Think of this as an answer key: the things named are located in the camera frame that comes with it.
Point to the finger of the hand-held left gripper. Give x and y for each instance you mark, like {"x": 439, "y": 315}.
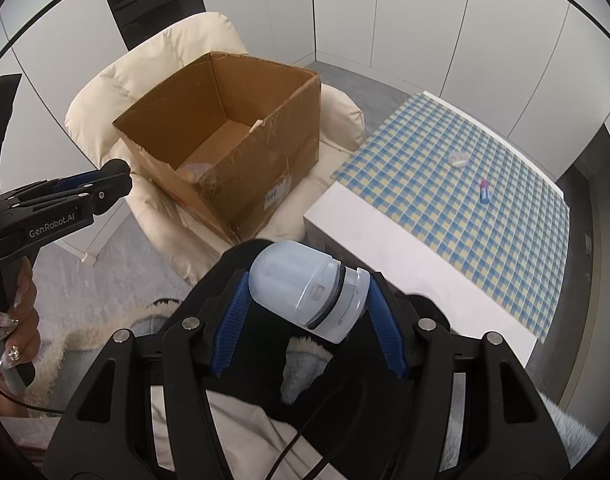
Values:
{"x": 72, "y": 180}
{"x": 105, "y": 197}

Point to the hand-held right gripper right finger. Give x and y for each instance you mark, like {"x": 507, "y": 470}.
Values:
{"x": 385, "y": 330}

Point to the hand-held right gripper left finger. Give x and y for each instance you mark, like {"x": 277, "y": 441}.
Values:
{"x": 230, "y": 330}

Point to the clear jar with blue lid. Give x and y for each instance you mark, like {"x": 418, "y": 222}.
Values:
{"x": 300, "y": 285}

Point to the brown cardboard box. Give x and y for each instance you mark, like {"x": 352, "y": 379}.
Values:
{"x": 265, "y": 160}

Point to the purple blue lip balm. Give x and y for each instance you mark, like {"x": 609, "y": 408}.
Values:
{"x": 485, "y": 191}

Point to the person's left hand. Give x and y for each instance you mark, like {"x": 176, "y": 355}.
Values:
{"x": 27, "y": 330}

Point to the white low table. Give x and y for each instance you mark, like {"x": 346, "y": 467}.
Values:
{"x": 400, "y": 260}

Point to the light blue fleece robe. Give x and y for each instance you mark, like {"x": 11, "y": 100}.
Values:
{"x": 305, "y": 375}

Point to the cream padded armchair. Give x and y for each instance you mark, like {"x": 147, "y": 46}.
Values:
{"x": 110, "y": 90}

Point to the cream top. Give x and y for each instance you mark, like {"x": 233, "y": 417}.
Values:
{"x": 245, "y": 435}

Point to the blue yellow checkered tablecloth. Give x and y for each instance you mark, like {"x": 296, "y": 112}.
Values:
{"x": 435, "y": 220}

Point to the black built-in oven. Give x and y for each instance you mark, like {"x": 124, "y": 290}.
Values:
{"x": 150, "y": 0}

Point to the floor outlet cover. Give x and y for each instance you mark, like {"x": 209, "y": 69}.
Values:
{"x": 588, "y": 242}

